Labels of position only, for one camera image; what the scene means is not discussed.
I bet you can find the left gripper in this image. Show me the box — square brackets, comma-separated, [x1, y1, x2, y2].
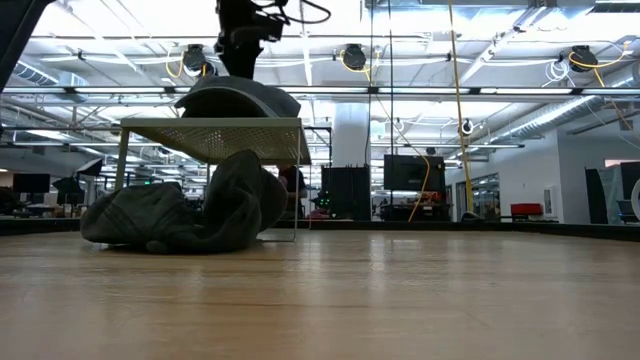
[214, 0, 285, 80]

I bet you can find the grey garment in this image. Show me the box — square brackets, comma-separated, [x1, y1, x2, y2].
[173, 74, 303, 120]

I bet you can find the dark green garment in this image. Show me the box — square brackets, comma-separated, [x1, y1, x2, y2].
[79, 148, 290, 255]

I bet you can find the pale green perforated metal shelf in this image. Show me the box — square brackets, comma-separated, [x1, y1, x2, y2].
[113, 117, 313, 244]

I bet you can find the person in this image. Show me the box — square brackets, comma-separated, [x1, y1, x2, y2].
[276, 165, 309, 221]

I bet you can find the black cabinet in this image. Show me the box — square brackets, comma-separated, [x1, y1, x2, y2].
[320, 165, 373, 222]

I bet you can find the large black monitor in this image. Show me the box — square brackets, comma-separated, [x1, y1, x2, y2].
[383, 154, 447, 193]

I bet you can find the black photo light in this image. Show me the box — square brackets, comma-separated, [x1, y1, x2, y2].
[52, 157, 105, 206]

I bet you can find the small black monitor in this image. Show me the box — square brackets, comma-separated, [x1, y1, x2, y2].
[12, 172, 52, 196]

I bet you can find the red box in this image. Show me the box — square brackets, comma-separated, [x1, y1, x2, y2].
[509, 202, 544, 218]

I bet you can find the black standing panel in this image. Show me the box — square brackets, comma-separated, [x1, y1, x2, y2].
[584, 167, 607, 225]

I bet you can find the black ceiling cable reel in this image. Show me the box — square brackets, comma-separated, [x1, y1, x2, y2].
[181, 43, 210, 75]
[569, 44, 600, 74]
[341, 43, 368, 72]

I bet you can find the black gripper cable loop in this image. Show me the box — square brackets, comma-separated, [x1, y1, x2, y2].
[249, 0, 332, 25]

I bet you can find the silver ventilation duct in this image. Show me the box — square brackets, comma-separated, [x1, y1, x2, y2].
[499, 93, 640, 144]
[9, 59, 91, 104]

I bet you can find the thin orange cable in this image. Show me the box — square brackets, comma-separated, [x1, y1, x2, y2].
[372, 92, 432, 224]

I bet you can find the yellow hanging cable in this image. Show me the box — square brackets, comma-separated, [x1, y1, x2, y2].
[446, 0, 484, 222]

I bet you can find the black aluminium table frame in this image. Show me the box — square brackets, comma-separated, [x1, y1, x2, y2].
[0, 215, 640, 242]

